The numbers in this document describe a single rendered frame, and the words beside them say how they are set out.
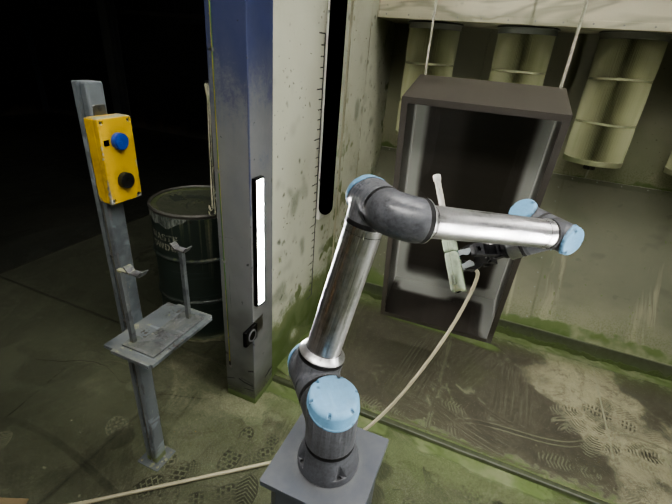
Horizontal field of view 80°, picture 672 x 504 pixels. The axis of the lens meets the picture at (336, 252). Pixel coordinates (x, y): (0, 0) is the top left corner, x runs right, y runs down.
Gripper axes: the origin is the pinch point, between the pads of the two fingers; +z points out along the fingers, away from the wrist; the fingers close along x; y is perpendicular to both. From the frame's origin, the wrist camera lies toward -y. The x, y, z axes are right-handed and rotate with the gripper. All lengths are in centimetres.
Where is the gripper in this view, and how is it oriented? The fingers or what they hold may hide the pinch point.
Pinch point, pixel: (453, 262)
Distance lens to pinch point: 162.3
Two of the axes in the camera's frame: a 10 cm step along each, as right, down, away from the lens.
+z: -7.5, 2.8, 6.0
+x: -1.0, -9.4, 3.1
